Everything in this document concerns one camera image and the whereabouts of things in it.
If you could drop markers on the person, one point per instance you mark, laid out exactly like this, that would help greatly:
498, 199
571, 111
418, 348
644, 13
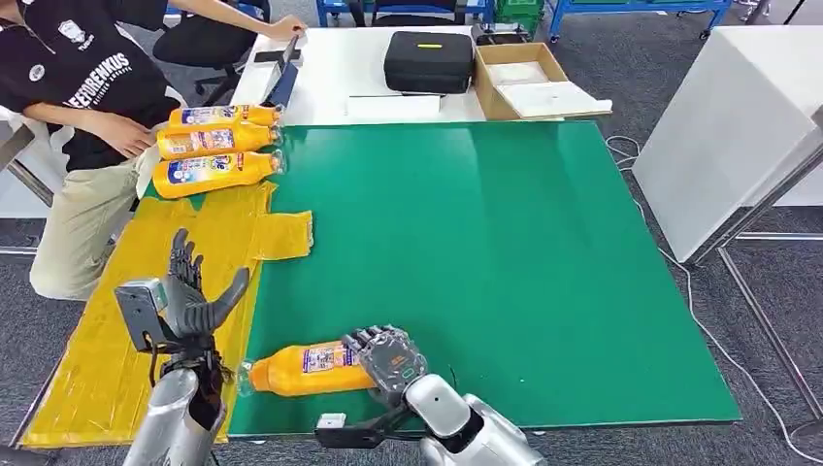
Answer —
83, 77
225, 16

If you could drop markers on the green table mat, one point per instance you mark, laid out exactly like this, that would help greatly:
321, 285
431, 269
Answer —
482, 257

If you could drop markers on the yellow plastic sheet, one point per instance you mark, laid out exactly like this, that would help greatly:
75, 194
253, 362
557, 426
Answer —
96, 386

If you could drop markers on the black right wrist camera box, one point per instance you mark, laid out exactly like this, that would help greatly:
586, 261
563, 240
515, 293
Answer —
347, 437

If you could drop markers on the large white foam sheet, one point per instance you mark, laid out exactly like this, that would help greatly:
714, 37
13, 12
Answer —
553, 99

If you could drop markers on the orange drink bottle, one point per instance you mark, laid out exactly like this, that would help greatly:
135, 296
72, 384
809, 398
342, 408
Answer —
283, 376
257, 116
193, 188
251, 136

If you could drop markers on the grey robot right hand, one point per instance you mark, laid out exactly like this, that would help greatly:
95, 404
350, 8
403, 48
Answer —
392, 363

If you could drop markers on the white table with steel legs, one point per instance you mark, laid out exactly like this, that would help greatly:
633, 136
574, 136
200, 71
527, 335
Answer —
720, 128

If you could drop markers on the green crate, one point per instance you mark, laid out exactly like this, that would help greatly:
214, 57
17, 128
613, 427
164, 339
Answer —
517, 9

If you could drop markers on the cardboard box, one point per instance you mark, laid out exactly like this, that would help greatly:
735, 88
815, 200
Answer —
487, 90

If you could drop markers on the black carrying case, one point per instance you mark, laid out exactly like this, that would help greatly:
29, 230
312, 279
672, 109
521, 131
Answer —
427, 67

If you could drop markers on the tablet with blue back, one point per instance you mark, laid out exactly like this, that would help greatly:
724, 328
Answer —
283, 87

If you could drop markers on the black office chair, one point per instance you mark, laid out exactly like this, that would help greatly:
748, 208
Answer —
199, 45

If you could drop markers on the person's hand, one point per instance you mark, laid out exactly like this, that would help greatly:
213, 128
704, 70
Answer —
125, 136
286, 27

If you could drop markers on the black phone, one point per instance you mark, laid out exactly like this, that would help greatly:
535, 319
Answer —
270, 56

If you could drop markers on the grey metal table frame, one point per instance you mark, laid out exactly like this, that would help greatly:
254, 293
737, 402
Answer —
16, 145

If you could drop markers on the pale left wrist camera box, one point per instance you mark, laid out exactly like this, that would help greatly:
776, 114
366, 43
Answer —
138, 315

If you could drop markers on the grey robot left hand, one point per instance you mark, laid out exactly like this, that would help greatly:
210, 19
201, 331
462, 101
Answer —
190, 312

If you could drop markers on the small white foam sheet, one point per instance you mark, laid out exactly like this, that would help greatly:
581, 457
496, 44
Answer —
517, 73

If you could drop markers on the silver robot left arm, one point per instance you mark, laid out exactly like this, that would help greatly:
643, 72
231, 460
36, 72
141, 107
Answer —
167, 418

